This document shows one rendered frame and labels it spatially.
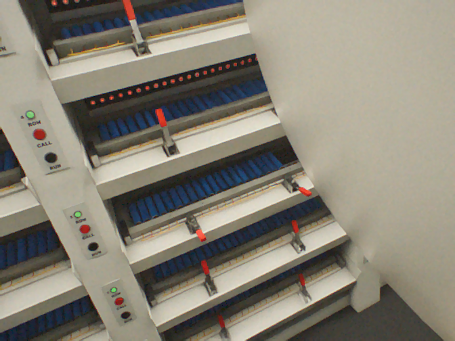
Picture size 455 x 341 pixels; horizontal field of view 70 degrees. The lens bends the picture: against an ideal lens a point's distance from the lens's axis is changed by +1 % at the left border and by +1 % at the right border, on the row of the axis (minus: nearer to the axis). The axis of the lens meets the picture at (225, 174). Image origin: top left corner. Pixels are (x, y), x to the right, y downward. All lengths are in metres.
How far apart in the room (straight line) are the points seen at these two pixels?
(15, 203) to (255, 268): 0.57
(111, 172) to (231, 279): 0.43
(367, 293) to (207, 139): 0.79
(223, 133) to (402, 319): 0.86
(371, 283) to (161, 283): 0.69
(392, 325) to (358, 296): 0.13
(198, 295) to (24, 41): 0.65
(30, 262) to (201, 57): 0.55
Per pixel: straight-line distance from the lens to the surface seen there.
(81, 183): 0.65
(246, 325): 1.04
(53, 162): 0.63
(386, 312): 1.27
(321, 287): 1.11
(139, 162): 0.66
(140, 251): 0.75
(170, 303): 0.88
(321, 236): 0.98
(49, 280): 0.79
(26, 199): 0.69
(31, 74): 0.61
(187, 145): 0.68
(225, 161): 0.86
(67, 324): 0.91
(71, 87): 0.61
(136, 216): 0.78
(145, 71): 0.62
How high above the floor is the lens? 0.96
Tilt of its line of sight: 25 degrees down
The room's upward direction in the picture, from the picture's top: 13 degrees counter-clockwise
